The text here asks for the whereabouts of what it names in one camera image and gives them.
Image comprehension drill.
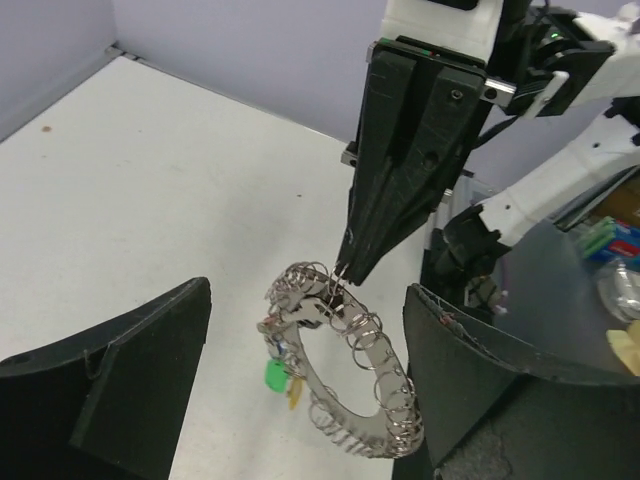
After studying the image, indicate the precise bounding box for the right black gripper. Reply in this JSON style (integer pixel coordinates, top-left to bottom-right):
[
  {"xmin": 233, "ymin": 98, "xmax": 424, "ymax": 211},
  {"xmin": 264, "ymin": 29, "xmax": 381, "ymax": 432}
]
[{"xmin": 336, "ymin": 36, "xmax": 516, "ymax": 285}]

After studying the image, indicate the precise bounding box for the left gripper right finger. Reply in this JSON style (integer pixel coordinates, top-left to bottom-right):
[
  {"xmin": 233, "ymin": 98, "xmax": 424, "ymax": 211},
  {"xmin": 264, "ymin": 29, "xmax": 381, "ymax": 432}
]
[{"xmin": 403, "ymin": 284, "xmax": 639, "ymax": 479}]

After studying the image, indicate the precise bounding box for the yellow tagged key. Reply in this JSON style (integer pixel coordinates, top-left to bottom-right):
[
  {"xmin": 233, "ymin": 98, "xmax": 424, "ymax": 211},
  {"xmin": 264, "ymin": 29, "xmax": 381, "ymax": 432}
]
[{"xmin": 286, "ymin": 377, "xmax": 305, "ymax": 411}]

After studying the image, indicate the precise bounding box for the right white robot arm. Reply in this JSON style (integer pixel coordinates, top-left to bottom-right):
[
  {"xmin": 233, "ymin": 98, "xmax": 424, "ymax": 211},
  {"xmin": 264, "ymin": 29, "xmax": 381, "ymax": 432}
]
[{"xmin": 335, "ymin": 1, "xmax": 639, "ymax": 295}]

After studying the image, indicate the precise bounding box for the metal disc keyring holder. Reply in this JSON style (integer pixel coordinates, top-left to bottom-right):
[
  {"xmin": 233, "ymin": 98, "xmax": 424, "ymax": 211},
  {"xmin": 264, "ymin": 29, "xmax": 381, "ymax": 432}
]
[{"xmin": 257, "ymin": 261, "xmax": 424, "ymax": 459}]

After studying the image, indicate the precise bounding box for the green tagged key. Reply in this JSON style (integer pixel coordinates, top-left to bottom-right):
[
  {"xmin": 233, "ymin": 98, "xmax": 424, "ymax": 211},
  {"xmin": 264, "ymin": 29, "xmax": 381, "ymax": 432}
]
[{"xmin": 264, "ymin": 358, "xmax": 289, "ymax": 393}]

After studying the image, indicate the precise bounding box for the green blue sponge pack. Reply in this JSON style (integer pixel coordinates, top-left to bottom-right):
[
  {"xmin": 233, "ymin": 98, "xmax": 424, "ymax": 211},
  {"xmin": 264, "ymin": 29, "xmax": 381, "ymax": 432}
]
[{"xmin": 578, "ymin": 217, "xmax": 639, "ymax": 262}]

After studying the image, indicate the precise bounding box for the blue tagged key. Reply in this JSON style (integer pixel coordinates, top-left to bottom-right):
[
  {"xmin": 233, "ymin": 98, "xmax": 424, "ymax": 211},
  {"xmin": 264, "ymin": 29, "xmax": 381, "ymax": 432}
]
[{"xmin": 273, "ymin": 338, "xmax": 287, "ymax": 357}]

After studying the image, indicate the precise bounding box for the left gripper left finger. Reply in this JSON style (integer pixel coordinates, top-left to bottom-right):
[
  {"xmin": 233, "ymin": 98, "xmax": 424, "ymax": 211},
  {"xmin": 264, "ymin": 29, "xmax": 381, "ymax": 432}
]
[{"xmin": 1, "ymin": 277, "xmax": 211, "ymax": 479}]

